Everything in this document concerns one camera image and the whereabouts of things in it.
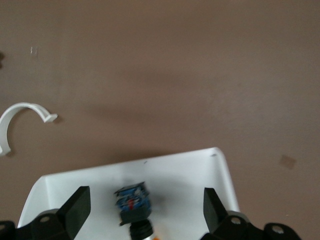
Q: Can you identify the white curved plastic bracket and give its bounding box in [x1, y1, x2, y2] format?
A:
[0, 101, 58, 157]

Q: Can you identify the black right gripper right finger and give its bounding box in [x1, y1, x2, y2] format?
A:
[201, 187, 300, 240]

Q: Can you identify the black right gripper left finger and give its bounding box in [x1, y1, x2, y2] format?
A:
[0, 186, 91, 240]

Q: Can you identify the white plastic drawer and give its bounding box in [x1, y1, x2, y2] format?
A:
[16, 146, 241, 240]

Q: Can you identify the yellow push button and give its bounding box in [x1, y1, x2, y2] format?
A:
[113, 181, 161, 240]

